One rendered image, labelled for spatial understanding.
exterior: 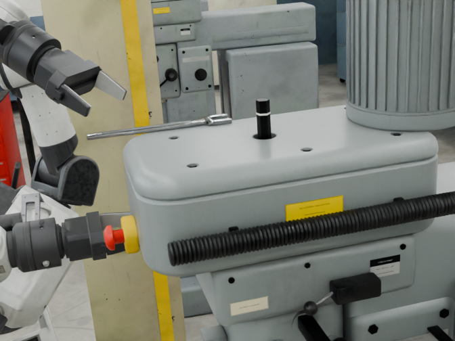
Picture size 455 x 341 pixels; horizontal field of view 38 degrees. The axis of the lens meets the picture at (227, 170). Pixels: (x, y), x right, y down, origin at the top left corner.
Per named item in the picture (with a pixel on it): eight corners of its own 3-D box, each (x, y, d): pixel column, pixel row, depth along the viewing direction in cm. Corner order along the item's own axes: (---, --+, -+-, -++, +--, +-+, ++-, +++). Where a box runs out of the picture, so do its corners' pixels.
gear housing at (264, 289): (219, 333, 99) (214, 275, 96) (186, 261, 121) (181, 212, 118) (418, 290, 107) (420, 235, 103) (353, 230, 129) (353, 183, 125)
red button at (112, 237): (107, 256, 102) (103, 232, 100) (105, 245, 105) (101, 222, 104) (128, 252, 102) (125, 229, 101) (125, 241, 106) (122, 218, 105)
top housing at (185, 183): (151, 289, 93) (137, 185, 87) (128, 218, 117) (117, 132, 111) (446, 233, 103) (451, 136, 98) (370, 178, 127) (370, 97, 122)
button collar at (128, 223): (128, 260, 102) (123, 225, 100) (123, 244, 107) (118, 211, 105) (141, 258, 102) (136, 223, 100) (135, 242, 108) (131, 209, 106)
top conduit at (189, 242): (172, 271, 89) (170, 248, 88) (167, 258, 93) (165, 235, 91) (466, 216, 99) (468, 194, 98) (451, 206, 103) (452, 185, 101)
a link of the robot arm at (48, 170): (57, 127, 160) (76, 176, 165) (26, 143, 155) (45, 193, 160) (82, 132, 152) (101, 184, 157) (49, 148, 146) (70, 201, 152)
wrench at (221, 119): (87, 143, 107) (87, 137, 107) (86, 136, 111) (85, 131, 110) (231, 123, 112) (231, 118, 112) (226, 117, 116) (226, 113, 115)
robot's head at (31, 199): (23, 248, 135) (13, 235, 128) (24, 210, 139) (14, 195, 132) (54, 245, 136) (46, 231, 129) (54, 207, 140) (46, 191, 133)
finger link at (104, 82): (126, 88, 115) (98, 70, 116) (120, 103, 117) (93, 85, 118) (131, 86, 116) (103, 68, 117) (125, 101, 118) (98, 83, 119)
